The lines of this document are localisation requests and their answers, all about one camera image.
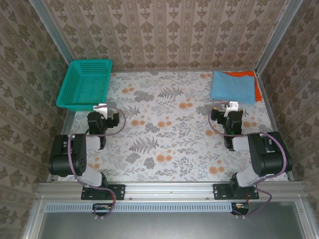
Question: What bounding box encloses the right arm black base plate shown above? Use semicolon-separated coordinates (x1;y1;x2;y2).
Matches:
212;183;260;201

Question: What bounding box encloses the small wired connector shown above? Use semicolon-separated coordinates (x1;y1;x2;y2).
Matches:
93;203;113;216
231;203;250;215

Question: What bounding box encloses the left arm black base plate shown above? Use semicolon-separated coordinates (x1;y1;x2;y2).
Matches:
81;183;126;201

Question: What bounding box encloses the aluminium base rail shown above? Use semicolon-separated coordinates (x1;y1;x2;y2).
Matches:
36;182;305;202

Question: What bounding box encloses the aluminium corner post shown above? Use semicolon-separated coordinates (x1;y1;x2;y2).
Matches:
255;0;304;73
29;0;74;66

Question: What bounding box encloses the green plastic basket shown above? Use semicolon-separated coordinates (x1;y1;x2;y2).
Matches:
56;59;113;112

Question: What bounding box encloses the floral patterned table cover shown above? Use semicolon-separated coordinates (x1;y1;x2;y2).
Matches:
51;71;290;183

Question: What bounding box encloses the light blue t-shirt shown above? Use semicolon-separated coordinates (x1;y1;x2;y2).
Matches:
209;70;257;106

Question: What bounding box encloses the white slotted cable duct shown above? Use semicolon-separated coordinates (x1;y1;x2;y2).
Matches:
45;201;233;213

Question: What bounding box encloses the grey metal panel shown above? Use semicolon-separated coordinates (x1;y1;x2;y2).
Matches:
23;201;319;239

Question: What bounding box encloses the orange folded t-shirt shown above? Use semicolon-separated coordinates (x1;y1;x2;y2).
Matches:
223;71;263;102

